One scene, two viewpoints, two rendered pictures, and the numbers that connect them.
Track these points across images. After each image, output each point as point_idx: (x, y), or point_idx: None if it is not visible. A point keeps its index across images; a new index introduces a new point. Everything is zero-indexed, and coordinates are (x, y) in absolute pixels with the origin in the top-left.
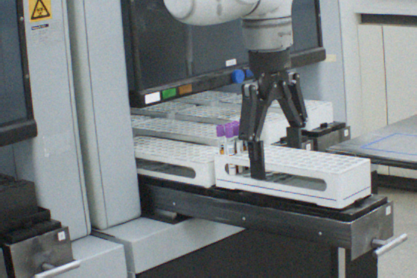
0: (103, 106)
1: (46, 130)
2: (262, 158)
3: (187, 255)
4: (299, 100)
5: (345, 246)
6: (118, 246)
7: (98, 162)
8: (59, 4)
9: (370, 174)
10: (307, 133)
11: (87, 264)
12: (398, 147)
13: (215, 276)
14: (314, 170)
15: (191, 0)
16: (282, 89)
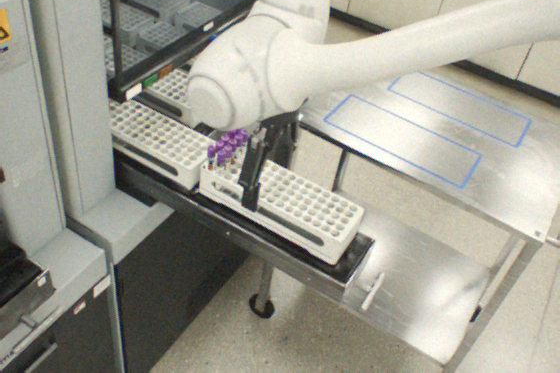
0: (80, 112)
1: (14, 162)
2: (257, 197)
3: (159, 224)
4: (295, 128)
5: (334, 298)
6: (99, 254)
7: (75, 165)
8: (21, 17)
9: None
10: None
11: (68, 287)
12: (360, 126)
13: (181, 227)
14: (313, 228)
15: (230, 119)
16: (285, 129)
